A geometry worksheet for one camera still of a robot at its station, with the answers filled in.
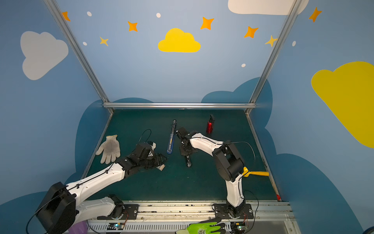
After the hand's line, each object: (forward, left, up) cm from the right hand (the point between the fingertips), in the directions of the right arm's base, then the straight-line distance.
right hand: (187, 151), depth 94 cm
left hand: (-11, +11, +7) cm, 17 cm away
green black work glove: (-40, -14, -3) cm, 42 cm away
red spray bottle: (+19, -15, +6) cm, 25 cm away
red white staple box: (-11, +16, -2) cm, 19 cm away
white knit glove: (0, +53, -3) cm, 53 cm away
